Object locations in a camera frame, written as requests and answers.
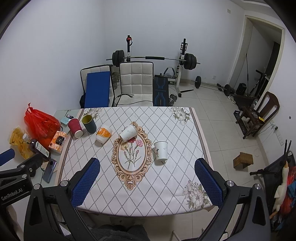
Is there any orange and white cup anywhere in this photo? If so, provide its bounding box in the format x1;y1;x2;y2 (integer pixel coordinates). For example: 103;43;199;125
96;125;112;144

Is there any teal card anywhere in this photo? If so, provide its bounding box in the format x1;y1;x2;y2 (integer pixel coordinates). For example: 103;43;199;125
61;116;70;125

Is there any yellow snack bag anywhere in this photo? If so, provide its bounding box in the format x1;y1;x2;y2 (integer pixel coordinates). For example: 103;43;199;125
9;126;34;160

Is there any dark bottle with label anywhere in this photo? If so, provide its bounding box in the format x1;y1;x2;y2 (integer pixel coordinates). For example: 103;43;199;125
29;139;51;162

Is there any dark green cup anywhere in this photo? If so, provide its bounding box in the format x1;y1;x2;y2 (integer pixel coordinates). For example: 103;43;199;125
82;114;96;133

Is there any white paper cup calligraphy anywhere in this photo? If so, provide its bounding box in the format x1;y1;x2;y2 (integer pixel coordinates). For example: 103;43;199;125
154;141;168;162

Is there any blue smartphone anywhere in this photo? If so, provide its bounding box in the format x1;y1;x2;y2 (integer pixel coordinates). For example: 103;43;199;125
43;159;57;183

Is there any barbell on floor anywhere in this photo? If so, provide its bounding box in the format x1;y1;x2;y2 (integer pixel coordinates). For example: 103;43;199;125
194;76;235;96

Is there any barbell on rack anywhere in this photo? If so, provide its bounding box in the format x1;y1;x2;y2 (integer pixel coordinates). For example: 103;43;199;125
106;50;200;70

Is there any small wooden stool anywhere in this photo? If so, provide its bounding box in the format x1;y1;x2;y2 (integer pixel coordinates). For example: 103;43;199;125
233;152;253;169

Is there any white quilted chair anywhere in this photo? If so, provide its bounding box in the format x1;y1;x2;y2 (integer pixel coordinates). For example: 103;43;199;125
114;61;154;107

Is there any white chair with blue pad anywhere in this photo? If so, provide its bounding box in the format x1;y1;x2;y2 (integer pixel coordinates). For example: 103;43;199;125
79;65;115;108

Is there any dark wooden chair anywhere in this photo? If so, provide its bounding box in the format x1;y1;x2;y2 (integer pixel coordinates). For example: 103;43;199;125
233;91;280;139

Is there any white goose plush toy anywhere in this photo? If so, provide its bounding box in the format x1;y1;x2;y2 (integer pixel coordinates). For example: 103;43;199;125
269;161;289;219

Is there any orange tissue pack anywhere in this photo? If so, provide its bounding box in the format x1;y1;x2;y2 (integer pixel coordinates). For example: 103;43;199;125
49;131;67;154

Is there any floral diamond pattern tablecloth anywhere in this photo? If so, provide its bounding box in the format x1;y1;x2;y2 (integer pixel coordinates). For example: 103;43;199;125
56;106;212;217

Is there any blue black bench pad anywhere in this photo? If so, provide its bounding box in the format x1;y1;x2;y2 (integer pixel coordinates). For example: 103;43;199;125
152;75;169;106

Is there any white weight bench rack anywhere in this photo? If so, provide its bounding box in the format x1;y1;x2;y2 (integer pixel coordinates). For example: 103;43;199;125
126;35;188;97

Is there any red corrugated paper cup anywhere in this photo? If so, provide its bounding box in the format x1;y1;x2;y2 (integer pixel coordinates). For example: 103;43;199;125
68;118;83;138

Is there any red plastic bag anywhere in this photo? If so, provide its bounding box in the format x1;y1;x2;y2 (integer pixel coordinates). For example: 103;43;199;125
24;103;60;150

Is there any white paper cup lying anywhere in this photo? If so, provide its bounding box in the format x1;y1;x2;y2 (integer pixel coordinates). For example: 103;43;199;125
119;124;137;142

